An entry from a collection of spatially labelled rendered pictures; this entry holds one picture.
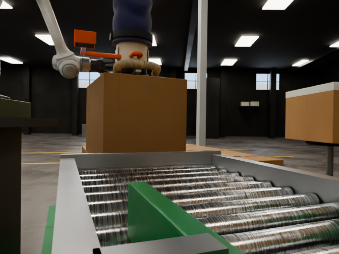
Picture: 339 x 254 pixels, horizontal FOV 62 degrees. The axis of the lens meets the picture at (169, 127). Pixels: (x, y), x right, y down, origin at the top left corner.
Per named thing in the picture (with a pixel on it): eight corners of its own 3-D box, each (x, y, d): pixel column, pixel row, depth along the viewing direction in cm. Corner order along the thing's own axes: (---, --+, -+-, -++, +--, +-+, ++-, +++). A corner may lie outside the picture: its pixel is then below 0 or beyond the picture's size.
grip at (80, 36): (96, 44, 115) (96, 32, 115) (73, 41, 112) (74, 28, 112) (94, 49, 123) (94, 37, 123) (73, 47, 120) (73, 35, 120)
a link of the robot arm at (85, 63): (79, 73, 174) (89, 73, 176) (80, 70, 165) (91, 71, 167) (79, 58, 174) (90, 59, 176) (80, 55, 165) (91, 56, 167)
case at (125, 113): (185, 162, 136) (187, 79, 136) (102, 165, 121) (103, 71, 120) (146, 149, 191) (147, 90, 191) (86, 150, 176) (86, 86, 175)
